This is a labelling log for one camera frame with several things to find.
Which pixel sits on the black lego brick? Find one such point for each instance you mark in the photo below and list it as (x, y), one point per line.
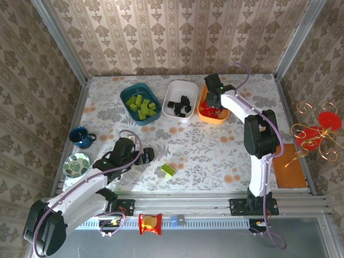
(178, 107)
(183, 98)
(188, 108)
(171, 104)
(185, 103)
(176, 111)
(182, 114)

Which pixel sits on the small green lego brick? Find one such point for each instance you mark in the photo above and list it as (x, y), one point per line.
(152, 105)

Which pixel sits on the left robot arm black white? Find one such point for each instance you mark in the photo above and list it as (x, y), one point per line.
(78, 190)

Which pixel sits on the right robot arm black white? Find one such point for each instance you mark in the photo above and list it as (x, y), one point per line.
(260, 134)

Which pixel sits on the orange plastic container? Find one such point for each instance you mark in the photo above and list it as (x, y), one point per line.
(215, 121)

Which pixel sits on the white plastic container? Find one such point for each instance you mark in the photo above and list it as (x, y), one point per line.
(180, 88)

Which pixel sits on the teal plastic container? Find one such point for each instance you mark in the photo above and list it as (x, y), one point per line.
(126, 113)

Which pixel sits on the dark blue enamel mug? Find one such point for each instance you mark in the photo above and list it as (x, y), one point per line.
(79, 137)

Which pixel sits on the green leaf pattern plate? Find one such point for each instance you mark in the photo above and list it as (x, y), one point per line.
(76, 165)

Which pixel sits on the floral table cover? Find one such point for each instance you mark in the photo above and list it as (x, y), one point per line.
(107, 88)

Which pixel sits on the red snack bag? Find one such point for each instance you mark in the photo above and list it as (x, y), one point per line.
(150, 224)

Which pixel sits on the small blue block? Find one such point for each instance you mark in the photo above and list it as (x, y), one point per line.
(174, 221)

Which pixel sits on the small grey block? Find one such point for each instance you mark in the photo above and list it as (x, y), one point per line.
(182, 219)

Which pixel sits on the grey metal lower shelf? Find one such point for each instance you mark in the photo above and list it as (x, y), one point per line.
(188, 244)

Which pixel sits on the orange rectangular mat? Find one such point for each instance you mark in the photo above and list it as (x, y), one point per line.
(290, 172)

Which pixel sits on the red and gold ornament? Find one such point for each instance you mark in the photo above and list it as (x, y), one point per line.
(328, 121)

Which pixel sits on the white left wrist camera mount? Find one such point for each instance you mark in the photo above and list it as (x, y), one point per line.
(130, 137)

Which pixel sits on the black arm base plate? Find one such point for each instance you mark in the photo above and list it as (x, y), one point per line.
(236, 207)
(129, 207)

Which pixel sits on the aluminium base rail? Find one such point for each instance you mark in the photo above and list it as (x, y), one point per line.
(182, 204)

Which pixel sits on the aluminium table side rail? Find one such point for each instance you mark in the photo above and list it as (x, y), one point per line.
(286, 107)
(80, 104)

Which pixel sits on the aluminium frame post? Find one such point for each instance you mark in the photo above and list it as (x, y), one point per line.
(299, 40)
(61, 40)

